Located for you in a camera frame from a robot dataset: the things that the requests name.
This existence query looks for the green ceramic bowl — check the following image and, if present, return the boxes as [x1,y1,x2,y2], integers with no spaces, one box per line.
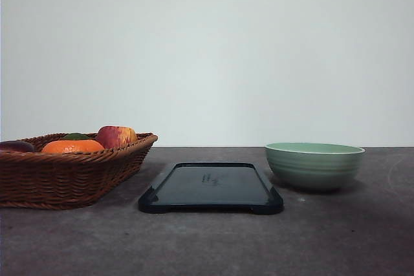
[265,142,365,189]

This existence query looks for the brown wicker basket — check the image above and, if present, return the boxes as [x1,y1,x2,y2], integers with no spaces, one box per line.
[0,133,158,209]

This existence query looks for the black rectangular tray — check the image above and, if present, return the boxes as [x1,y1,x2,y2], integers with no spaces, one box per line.
[138,162,284,215]

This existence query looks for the red yellow apple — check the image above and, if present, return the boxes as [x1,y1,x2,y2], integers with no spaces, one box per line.
[98,125,138,149]

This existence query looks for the green avocado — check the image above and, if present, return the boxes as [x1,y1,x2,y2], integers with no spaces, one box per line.
[62,133,89,140]

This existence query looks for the orange mandarin fruit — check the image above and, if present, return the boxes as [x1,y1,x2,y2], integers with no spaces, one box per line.
[41,140,105,153]

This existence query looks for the dark purple fruit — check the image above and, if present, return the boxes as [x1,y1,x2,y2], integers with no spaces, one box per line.
[0,140,35,153]

